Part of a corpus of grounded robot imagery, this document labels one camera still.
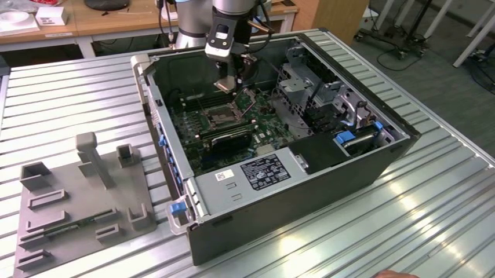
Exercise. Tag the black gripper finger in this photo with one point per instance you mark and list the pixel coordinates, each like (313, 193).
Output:
(226, 69)
(250, 66)

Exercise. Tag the silver CPU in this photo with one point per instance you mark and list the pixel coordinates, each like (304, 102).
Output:
(226, 84)

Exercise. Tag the thin metal locking lever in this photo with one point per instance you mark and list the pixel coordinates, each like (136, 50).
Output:
(248, 111)
(200, 104)

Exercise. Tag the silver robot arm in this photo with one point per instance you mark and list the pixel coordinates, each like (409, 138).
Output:
(236, 5)

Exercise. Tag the CPU socket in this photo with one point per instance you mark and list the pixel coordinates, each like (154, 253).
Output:
(222, 117)

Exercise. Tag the silver metal disk bay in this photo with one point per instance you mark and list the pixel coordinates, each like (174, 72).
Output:
(296, 87)

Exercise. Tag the green motherboard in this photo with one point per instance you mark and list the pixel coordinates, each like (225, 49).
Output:
(272, 127)

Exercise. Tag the green RAM stick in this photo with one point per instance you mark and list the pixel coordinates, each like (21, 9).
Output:
(63, 228)
(225, 132)

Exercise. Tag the black graphics card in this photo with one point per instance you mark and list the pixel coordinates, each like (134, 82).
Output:
(230, 143)

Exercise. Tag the wooden cabinet panel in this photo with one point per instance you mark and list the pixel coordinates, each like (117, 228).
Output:
(341, 20)

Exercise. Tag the small silver heatsink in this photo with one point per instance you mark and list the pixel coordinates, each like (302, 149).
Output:
(265, 149)

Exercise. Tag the blue card retainer strip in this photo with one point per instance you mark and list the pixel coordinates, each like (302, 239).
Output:
(161, 141)

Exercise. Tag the wooden desk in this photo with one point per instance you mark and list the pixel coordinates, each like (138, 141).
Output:
(124, 17)

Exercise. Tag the black plastic shroud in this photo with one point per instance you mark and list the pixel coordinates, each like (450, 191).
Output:
(316, 153)

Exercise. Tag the blue disk carrier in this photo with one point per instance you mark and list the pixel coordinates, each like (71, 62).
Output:
(345, 137)

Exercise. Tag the black round base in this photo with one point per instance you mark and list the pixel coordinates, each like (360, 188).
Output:
(106, 3)

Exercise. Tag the small blue clip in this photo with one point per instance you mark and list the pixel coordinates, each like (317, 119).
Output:
(378, 125)

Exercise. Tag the black wheeled cart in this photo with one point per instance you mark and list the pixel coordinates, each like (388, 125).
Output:
(410, 39)

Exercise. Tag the grey power supply unit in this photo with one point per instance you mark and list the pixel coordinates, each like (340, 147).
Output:
(222, 199)

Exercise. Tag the white cardboard box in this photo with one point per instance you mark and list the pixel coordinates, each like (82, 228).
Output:
(53, 14)

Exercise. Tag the blue case latch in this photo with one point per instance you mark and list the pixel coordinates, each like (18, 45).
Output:
(178, 209)

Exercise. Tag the red patterned bag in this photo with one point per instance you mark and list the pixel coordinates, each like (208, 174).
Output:
(46, 2)

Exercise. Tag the black open PC case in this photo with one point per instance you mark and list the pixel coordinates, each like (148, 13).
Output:
(290, 220)

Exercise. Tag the white tray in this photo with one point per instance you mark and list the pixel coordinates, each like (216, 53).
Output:
(23, 28)

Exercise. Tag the white bowl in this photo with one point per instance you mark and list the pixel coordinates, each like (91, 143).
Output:
(14, 16)

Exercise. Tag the grey parts rack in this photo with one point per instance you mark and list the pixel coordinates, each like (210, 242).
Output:
(78, 208)

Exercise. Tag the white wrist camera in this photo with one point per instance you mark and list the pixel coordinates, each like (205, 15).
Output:
(221, 49)

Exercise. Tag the white desk frame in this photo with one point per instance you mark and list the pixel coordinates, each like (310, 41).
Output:
(436, 20)
(468, 49)

